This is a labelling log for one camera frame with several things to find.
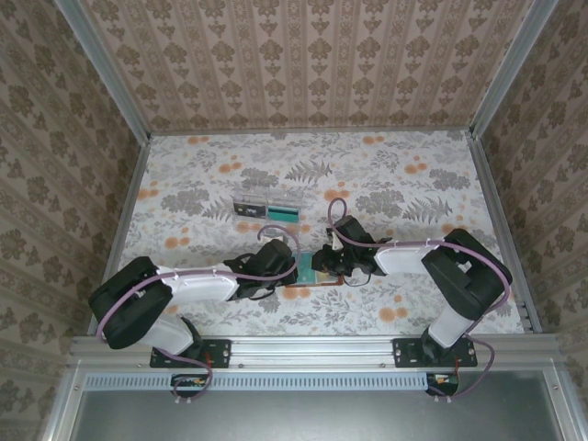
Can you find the brown leather card holder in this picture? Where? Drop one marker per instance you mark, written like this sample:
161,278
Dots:
337,282

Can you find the teal card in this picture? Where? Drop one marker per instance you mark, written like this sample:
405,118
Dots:
285,212
307,266

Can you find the black vip card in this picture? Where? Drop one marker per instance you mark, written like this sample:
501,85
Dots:
250,210

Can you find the clear acrylic card box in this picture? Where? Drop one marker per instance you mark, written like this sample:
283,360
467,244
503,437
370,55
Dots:
266,193

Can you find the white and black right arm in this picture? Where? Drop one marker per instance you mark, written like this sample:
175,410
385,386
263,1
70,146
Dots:
399,259

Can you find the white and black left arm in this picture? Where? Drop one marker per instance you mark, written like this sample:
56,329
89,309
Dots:
202,285

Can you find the grey metal panel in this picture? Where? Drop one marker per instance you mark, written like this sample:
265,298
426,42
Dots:
298,413

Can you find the small controller board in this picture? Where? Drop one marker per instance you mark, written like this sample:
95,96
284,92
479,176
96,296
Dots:
443,380
188,381

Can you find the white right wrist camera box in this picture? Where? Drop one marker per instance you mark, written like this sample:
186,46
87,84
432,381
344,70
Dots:
336,244

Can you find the aluminium mounting rail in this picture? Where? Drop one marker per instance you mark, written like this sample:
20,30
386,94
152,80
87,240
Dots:
312,351

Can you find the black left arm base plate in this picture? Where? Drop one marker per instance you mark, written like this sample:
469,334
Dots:
220,353

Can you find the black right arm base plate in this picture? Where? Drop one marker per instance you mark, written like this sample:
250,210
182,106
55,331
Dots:
404,353

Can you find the thin aluminium table edge rail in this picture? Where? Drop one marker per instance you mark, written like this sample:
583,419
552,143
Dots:
298,132

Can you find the aluminium side rail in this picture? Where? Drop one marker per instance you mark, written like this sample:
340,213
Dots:
495,206
121,229

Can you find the aluminium frame post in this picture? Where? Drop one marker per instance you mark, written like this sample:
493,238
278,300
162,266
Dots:
108,69
510,69

